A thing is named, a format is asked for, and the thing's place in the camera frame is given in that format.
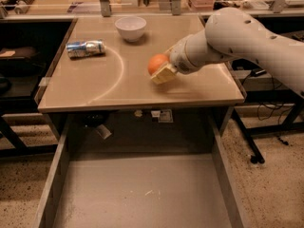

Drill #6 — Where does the white ceramic bowl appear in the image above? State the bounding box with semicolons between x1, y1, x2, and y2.
115;16;146;42

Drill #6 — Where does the crushed blue silver can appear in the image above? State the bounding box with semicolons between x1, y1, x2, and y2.
66;40;105;59

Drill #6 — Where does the beige counter cabinet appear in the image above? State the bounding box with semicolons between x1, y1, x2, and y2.
38;15;244;115

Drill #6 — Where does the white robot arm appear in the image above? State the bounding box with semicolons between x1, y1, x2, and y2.
151;8;304;96

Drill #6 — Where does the black power adapter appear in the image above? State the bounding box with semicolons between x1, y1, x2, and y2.
250;68;266;77

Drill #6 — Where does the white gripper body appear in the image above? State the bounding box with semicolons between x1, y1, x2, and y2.
169;39;199;74

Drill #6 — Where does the open grey metal drawer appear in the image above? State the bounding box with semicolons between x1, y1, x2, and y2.
32;112;250;228

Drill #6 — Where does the orange fruit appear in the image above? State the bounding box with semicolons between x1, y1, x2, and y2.
147;54;169;75

